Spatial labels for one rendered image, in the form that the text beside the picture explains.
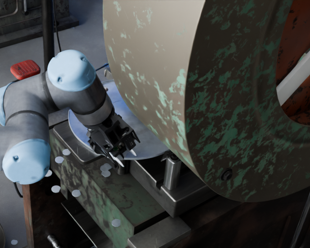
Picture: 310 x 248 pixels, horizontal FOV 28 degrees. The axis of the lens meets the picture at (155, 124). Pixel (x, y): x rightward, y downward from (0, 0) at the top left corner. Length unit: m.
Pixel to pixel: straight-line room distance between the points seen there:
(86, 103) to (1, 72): 1.83
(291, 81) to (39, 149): 0.41
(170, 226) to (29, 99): 0.52
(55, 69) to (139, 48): 0.33
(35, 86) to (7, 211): 1.25
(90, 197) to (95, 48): 1.58
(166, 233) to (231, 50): 0.75
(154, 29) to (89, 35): 2.43
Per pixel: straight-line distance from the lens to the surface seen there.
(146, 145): 1.42
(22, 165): 1.01
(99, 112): 1.16
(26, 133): 1.03
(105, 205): 1.53
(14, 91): 1.13
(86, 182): 1.57
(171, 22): 0.72
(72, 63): 1.09
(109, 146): 1.24
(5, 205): 2.34
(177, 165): 1.38
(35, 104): 1.09
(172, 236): 1.43
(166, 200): 1.45
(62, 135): 1.44
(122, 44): 0.83
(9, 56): 3.04
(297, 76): 0.96
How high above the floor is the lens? 1.76
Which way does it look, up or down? 41 degrees down
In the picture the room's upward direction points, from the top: 6 degrees clockwise
